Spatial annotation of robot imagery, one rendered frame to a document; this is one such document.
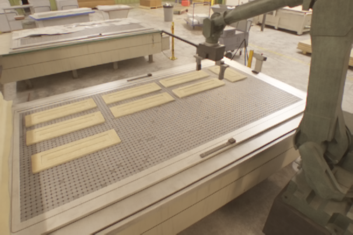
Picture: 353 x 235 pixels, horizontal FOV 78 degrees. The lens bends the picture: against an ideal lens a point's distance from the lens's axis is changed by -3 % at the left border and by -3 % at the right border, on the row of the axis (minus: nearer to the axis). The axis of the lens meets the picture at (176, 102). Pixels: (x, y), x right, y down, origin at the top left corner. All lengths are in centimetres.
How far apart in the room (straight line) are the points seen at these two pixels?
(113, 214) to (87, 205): 17
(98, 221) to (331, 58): 162
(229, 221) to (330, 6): 197
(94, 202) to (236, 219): 146
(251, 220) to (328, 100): 146
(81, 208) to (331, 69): 167
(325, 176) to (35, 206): 182
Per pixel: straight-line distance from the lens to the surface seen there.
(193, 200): 185
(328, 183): 177
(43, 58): 515
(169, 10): 1085
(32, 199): 175
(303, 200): 203
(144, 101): 240
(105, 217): 152
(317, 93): 159
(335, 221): 213
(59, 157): 193
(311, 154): 167
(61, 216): 159
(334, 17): 149
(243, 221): 252
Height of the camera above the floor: 210
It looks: 31 degrees down
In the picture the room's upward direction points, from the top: straight up
